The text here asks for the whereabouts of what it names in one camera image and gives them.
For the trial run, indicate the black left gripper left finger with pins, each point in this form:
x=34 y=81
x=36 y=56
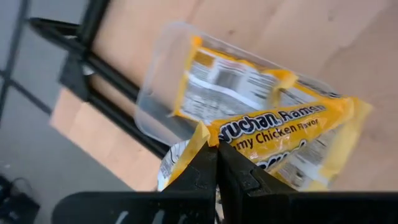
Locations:
x=186 y=202

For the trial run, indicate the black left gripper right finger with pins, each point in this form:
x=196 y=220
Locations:
x=264 y=202

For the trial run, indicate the clear plastic bin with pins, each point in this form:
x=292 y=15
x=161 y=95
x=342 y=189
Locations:
x=161 y=77

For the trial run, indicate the black aluminium table frame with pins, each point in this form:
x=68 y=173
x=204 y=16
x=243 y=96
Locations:
x=102 y=67

